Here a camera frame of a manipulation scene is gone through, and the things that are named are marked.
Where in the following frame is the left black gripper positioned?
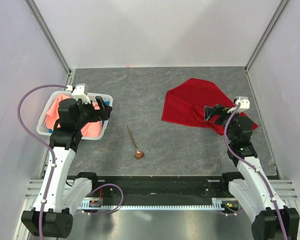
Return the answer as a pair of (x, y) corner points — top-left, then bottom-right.
(74, 96), (112, 129)

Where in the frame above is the red cloth napkin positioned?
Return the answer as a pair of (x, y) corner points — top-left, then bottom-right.
(161, 77), (259, 136)

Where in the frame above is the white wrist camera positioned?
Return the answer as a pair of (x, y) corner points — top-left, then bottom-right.
(227, 96), (250, 113)
(65, 83), (91, 105)

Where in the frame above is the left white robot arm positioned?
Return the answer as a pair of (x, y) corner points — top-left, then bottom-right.
(21, 93), (113, 239)

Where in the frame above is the white plastic basket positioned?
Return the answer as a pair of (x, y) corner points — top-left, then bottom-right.
(36, 90), (113, 141)

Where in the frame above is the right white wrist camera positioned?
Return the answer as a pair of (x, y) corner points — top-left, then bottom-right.
(227, 96), (250, 113)

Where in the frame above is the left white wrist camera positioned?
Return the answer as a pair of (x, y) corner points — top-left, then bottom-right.
(65, 83), (91, 105)

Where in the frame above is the pink cloth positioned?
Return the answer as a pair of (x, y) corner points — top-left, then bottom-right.
(45, 94), (103, 138)

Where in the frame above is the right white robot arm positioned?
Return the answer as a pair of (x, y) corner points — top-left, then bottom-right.
(204, 100), (300, 240)

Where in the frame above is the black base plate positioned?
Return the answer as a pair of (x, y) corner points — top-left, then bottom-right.
(64, 174), (241, 206)

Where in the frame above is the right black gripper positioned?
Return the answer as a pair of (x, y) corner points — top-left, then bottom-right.
(203, 103), (243, 143)

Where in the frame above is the slotted cable duct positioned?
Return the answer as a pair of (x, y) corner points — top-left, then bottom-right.
(77, 198), (237, 211)

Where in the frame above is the copper spoon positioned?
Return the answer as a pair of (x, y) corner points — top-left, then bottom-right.
(127, 126), (145, 160)

